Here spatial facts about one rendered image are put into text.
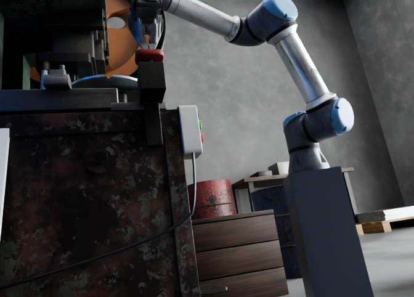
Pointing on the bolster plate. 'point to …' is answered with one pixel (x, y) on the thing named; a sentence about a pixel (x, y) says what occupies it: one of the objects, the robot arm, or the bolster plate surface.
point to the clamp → (56, 79)
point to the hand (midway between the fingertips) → (148, 50)
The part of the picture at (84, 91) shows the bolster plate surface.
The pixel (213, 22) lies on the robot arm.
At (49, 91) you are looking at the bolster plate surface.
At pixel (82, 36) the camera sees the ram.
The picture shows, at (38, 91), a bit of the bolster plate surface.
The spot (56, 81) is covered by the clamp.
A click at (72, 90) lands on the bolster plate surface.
